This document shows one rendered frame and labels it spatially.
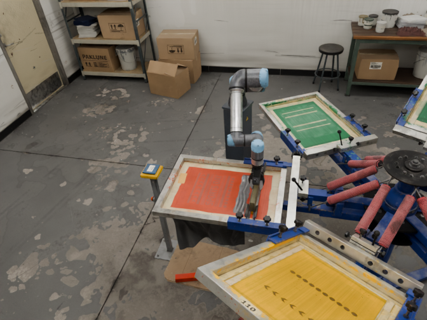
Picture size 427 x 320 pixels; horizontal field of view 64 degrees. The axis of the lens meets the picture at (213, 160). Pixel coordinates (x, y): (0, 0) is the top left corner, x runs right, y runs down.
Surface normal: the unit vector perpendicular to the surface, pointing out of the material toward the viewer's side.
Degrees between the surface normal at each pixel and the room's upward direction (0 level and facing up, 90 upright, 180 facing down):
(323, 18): 90
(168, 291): 0
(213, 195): 0
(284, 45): 90
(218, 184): 0
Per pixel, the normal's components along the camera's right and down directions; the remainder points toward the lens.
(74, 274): -0.07, -0.78
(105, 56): -0.26, 0.62
